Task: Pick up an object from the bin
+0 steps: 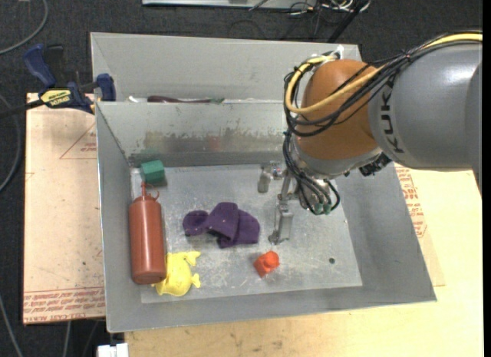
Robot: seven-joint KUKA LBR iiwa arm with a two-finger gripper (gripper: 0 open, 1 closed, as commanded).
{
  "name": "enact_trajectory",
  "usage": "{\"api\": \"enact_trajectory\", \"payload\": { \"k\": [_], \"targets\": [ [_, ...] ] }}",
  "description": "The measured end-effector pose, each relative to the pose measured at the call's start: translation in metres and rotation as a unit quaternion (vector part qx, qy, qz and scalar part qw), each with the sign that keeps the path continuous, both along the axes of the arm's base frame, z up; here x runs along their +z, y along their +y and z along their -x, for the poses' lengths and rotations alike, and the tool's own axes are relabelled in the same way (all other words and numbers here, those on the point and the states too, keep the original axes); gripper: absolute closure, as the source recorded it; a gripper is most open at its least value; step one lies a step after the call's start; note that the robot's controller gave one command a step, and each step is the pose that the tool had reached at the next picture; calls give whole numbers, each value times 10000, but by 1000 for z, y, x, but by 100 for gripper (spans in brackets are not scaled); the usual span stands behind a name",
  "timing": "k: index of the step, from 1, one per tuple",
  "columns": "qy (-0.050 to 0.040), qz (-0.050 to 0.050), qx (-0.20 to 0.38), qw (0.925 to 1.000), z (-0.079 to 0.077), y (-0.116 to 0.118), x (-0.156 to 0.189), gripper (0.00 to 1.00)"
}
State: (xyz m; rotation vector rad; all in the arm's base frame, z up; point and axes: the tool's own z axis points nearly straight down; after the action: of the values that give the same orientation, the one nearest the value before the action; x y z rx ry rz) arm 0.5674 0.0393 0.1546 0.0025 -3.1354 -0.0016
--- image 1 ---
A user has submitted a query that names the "red-orange toy block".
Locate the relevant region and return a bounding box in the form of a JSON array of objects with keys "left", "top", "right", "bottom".
[{"left": 252, "top": 250, "right": 281, "bottom": 279}]

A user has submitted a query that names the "yellow toy animal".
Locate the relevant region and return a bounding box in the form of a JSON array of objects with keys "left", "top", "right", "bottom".
[{"left": 152, "top": 250, "right": 203, "bottom": 297}]

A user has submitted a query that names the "brown cardboard board red print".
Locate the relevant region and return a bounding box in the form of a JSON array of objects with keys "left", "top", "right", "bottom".
[{"left": 22, "top": 92, "right": 448, "bottom": 326}]

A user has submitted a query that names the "grey metal bin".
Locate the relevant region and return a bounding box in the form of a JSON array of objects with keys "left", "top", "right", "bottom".
[{"left": 90, "top": 31, "right": 438, "bottom": 335}]

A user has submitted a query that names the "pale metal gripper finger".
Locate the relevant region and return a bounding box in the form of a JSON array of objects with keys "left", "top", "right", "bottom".
[
  {"left": 257, "top": 162, "right": 285, "bottom": 194},
  {"left": 268, "top": 197, "right": 295, "bottom": 245}
]

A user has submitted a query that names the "purple cloth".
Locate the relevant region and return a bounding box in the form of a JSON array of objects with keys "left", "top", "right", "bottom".
[{"left": 182, "top": 201, "right": 262, "bottom": 250}]

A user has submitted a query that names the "red-brown squeeze bottle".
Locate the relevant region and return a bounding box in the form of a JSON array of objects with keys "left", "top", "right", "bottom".
[{"left": 127, "top": 180, "right": 168, "bottom": 286}]

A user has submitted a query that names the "green block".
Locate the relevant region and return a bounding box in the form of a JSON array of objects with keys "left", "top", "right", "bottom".
[{"left": 139, "top": 159, "right": 167, "bottom": 187}]

